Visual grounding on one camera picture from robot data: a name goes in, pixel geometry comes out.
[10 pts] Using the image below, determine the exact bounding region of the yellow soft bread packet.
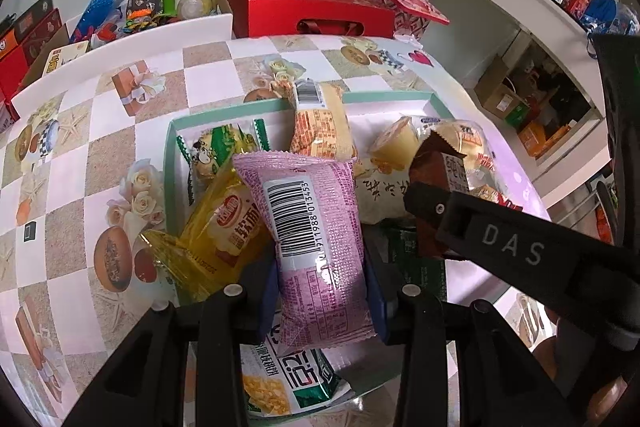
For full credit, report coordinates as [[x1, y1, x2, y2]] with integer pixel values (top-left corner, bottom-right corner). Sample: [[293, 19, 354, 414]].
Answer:
[[140, 162, 273, 303]]

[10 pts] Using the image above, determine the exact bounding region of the pale yellow pudding cup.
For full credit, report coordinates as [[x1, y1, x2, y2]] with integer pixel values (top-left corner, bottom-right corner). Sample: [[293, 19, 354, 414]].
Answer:
[[372, 117, 421, 168]]

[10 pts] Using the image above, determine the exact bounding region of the blue plastic bottle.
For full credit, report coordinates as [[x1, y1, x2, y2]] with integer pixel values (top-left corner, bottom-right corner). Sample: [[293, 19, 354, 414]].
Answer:
[[70, 0, 123, 42]]

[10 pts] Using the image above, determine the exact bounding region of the orange cardboard box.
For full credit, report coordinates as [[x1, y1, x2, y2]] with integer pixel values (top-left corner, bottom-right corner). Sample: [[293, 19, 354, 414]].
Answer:
[[517, 122, 568, 158]]

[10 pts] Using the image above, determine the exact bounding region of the white green corn snack packet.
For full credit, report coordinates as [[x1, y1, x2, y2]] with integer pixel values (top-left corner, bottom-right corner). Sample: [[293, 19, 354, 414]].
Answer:
[[240, 337, 353, 420]]

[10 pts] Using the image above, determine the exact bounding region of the white cardboard box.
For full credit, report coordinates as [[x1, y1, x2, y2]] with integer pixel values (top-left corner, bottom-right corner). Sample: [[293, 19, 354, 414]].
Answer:
[[10, 0, 235, 120]]

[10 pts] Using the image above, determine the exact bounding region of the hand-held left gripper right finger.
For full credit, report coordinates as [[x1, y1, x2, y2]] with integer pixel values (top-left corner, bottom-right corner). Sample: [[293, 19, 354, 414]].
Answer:
[[362, 247, 563, 427]]

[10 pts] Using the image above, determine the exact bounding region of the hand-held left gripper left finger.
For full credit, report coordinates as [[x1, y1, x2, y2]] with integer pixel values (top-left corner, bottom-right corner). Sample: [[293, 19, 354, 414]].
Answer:
[[65, 264, 281, 427]]

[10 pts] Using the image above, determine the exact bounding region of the dark red box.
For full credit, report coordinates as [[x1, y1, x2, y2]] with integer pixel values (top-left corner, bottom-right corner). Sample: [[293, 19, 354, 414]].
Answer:
[[0, 7, 71, 120]]

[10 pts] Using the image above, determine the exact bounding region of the round bun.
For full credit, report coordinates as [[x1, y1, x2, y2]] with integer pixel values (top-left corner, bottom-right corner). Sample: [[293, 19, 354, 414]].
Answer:
[[420, 117, 498, 188]]

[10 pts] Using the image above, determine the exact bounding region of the small white yellow box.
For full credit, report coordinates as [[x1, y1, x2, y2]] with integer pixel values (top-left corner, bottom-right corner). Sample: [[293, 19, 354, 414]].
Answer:
[[41, 41, 92, 76]]

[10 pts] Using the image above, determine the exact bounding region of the large red gift box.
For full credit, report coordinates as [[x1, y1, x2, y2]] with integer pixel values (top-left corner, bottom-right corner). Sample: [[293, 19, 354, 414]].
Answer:
[[225, 0, 396, 40]]

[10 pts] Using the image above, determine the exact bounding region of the cream snack packet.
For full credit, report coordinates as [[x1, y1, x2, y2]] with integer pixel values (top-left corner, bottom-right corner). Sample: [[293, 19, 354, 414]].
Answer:
[[352, 157, 416, 225]]

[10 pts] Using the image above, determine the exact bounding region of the pink snack packet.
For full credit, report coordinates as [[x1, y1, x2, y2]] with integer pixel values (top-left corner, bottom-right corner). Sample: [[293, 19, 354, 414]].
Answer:
[[232, 149, 377, 355]]

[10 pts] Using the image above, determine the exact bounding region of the colourful toy bundle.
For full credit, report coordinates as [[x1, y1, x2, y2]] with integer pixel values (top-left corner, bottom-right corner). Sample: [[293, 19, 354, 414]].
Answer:
[[122, 0, 166, 28]]

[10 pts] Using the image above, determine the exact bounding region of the orange and black box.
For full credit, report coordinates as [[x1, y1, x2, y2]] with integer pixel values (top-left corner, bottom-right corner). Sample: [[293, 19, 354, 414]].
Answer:
[[0, 0, 55, 68]]

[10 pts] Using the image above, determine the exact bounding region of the shallow teal cardboard tray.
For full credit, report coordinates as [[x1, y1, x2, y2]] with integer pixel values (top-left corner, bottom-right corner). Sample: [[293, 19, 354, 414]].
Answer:
[[165, 91, 553, 420]]

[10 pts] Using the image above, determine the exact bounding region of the brown snack packet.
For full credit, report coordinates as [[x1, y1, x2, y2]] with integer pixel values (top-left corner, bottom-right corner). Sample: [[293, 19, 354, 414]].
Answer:
[[407, 132, 473, 258]]

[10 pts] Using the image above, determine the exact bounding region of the red candy packet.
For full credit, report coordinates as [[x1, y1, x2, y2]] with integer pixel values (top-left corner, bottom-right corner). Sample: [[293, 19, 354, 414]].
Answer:
[[470, 184, 523, 210]]

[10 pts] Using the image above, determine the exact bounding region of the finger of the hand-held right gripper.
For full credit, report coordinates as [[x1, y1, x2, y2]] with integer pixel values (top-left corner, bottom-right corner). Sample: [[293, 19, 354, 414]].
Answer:
[[402, 179, 453, 233]]

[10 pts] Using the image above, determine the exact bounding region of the green-edged cookie packet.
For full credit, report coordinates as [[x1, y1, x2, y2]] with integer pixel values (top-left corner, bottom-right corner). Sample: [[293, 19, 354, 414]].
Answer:
[[175, 119, 268, 208]]

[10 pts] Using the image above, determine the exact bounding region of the red patterned box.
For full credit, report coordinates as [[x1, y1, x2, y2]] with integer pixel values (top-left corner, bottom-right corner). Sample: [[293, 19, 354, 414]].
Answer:
[[375, 0, 451, 42]]

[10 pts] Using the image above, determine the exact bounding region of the brown cardboard box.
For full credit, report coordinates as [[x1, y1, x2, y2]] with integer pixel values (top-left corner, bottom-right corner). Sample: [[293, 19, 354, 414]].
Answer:
[[472, 57, 532, 128]]

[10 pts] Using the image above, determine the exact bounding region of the orange bread packet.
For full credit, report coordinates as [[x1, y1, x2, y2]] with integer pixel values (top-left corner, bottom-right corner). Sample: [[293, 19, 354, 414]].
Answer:
[[287, 79, 358, 160]]

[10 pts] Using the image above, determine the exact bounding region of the clear tape roll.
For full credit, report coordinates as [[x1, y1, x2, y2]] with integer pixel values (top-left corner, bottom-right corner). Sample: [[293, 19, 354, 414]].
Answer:
[[176, 0, 211, 20]]

